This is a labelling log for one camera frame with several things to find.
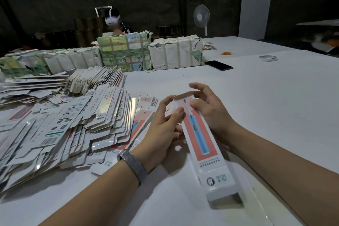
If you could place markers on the person's left hand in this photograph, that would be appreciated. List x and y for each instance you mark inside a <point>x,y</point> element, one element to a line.
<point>158,138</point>

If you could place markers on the person's right hand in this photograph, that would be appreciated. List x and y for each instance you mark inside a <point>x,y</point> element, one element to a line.
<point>214,112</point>

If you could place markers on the toothbrush carton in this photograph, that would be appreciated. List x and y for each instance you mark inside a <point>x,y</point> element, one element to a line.
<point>212,170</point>

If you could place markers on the fanned stack of white cartons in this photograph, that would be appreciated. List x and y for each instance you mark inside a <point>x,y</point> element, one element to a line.
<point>94,80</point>

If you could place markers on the pile of cartons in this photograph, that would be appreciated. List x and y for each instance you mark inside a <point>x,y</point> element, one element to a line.
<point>55,128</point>

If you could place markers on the person's right forearm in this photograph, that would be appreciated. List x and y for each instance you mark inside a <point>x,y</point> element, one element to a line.
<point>288,173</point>

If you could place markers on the person's left forearm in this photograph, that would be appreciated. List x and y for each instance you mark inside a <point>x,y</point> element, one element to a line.
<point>87,202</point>

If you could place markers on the grey band wristwatch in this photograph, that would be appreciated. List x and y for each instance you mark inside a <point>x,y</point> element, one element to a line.
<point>133,166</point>

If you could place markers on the black smartphone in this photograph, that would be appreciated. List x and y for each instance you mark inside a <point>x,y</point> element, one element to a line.
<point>219,65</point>

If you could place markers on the small orange tape roll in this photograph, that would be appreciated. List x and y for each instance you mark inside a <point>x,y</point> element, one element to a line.
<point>226,53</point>

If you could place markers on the small white paper stack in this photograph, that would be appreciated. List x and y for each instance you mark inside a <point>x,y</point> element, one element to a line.
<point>209,46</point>

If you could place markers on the white tape roll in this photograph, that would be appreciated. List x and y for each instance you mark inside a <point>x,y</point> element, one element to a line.
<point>260,58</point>

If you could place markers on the dark wooden chair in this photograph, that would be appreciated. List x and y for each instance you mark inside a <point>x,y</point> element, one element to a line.
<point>170,30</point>

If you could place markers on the green printed wrapped bundle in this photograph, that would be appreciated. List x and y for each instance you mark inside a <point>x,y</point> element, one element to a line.
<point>124,51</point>

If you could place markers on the white standing fan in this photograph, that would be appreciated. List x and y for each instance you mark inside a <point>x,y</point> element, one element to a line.
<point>201,15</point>

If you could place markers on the white board panel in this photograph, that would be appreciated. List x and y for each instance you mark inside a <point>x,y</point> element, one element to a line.
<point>257,6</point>

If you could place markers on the cluttered side table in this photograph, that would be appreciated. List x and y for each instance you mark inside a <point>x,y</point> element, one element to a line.
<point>320,38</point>

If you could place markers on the row of white wrapped bundles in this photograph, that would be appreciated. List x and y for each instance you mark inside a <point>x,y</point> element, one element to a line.
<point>50,61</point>

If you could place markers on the white head-mounted camera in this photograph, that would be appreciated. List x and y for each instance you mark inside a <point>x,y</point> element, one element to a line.
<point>113,20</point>

